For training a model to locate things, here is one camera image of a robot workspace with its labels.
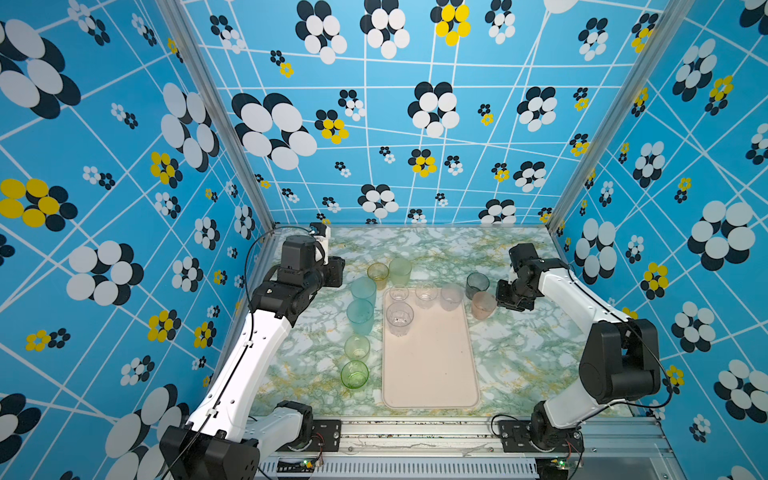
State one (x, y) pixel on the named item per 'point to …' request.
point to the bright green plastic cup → (354, 374)
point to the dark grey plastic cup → (476, 282)
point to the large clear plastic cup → (399, 316)
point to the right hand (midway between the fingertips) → (503, 302)
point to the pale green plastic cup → (356, 347)
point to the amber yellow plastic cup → (379, 271)
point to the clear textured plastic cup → (451, 296)
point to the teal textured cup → (363, 288)
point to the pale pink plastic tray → (435, 364)
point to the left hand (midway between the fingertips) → (338, 259)
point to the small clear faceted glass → (425, 296)
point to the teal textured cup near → (360, 314)
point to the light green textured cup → (399, 271)
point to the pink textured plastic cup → (484, 304)
